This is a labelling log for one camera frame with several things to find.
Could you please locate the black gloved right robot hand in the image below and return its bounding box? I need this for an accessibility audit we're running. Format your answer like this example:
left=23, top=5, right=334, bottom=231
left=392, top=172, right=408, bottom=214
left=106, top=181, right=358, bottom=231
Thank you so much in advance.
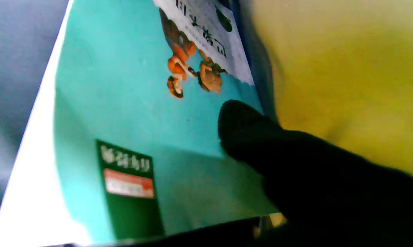
left=38, top=99, right=413, bottom=247

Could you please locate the blue and yellow backpack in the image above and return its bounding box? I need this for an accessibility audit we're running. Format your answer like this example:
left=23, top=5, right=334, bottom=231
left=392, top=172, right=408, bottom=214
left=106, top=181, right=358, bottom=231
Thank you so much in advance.
left=227, top=0, right=413, bottom=182

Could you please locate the teal cover paperback book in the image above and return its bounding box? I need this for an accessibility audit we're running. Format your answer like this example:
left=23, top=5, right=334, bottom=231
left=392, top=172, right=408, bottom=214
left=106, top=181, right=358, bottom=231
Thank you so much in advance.
left=0, top=0, right=279, bottom=247

